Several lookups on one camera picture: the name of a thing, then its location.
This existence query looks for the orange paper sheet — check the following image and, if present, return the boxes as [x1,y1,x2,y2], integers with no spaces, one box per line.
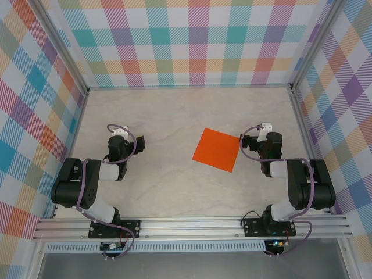
[191,127,244,173]

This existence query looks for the small black circuit board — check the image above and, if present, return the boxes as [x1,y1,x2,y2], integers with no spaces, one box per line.
[100,241,126,251]

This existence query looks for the grey metal plate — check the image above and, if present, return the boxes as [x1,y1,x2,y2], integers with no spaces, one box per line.
[37,251,349,279]

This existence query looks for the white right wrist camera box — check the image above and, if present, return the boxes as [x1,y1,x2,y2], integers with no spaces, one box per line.
[257,122,274,143]

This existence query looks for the aluminium side frame bar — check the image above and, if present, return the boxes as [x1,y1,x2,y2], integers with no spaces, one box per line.
[289,88,332,215]
[51,90,90,219]

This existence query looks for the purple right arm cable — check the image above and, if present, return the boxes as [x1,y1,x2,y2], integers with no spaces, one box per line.
[239,125,315,258]

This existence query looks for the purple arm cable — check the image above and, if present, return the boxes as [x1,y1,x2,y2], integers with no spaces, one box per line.
[239,125,315,258]
[76,124,138,260]

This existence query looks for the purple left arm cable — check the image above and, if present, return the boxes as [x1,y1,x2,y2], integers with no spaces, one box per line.
[76,124,138,260]

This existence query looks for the thin black wire loop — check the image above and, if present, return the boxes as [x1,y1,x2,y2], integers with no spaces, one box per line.
[241,210,264,227]

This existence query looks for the thin aluminium frame bar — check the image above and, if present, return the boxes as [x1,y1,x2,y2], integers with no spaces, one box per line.
[87,84,293,90]

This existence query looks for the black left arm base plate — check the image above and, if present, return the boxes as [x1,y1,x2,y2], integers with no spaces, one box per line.
[88,220,142,239]

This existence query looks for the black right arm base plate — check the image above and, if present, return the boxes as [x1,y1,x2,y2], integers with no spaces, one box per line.
[243,218,297,238]

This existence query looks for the aluminium mounting rail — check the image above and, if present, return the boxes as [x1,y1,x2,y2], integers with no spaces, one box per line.
[31,216,354,241]

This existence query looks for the aluminium frame post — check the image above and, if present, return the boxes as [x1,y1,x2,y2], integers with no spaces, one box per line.
[289,0,349,93]
[34,0,90,96]

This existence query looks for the slotted grey cable tray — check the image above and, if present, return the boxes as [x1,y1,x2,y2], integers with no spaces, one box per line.
[45,242,267,253]

